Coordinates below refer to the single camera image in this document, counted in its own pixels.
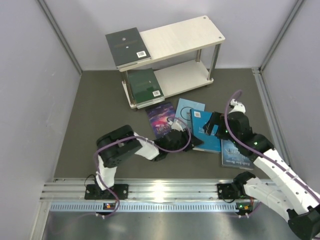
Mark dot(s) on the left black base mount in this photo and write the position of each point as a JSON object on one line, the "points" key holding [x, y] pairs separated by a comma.
{"points": [[93, 192]]}

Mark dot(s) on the purple galaxy cover book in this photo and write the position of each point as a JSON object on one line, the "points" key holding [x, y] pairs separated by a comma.
{"points": [[158, 115]]}

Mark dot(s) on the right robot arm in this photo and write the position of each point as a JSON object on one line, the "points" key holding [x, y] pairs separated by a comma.
{"points": [[294, 200]]}

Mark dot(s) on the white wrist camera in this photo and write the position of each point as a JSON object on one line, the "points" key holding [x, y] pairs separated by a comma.
{"points": [[236, 106], [176, 124]]}

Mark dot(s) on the aluminium front rail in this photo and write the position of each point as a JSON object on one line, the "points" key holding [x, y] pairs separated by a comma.
{"points": [[139, 190]]}

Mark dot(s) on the light blue circle book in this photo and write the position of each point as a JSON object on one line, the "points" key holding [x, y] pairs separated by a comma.
{"points": [[183, 111]]}

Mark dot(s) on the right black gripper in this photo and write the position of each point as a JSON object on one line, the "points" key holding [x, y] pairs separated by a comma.
{"points": [[216, 119]]}

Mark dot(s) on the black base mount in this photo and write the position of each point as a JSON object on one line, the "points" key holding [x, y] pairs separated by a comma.
{"points": [[93, 192], [227, 192]]}

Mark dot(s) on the white two-tier shelf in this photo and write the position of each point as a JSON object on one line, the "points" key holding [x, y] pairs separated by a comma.
{"points": [[198, 35]]}

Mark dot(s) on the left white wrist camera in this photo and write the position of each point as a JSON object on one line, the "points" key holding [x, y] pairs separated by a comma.
{"points": [[176, 124]]}

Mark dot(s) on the dark blue Wuthering Heights book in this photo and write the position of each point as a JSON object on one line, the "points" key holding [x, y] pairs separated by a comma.
{"points": [[232, 158]]}

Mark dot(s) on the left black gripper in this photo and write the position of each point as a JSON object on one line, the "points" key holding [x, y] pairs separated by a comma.
{"points": [[194, 141]]}

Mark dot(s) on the black glossy book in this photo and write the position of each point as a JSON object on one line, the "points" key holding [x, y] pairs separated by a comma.
{"points": [[127, 47]]}

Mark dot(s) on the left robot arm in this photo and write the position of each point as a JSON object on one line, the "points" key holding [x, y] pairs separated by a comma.
{"points": [[119, 145]]}

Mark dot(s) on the bright blue book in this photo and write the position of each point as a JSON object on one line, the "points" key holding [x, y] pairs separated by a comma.
{"points": [[210, 142]]}

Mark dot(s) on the dark green book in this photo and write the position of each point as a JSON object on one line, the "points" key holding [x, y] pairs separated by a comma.
{"points": [[145, 86]]}

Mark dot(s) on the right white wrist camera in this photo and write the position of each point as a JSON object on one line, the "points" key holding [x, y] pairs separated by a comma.
{"points": [[236, 106]]}

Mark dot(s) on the slotted cable duct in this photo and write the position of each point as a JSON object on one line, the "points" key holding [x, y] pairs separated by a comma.
{"points": [[145, 207]]}

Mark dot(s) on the pale grey-green book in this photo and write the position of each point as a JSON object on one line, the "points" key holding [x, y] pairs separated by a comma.
{"points": [[150, 102]]}

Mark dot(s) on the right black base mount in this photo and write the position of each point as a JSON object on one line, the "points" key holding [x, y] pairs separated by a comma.
{"points": [[227, 192]]}

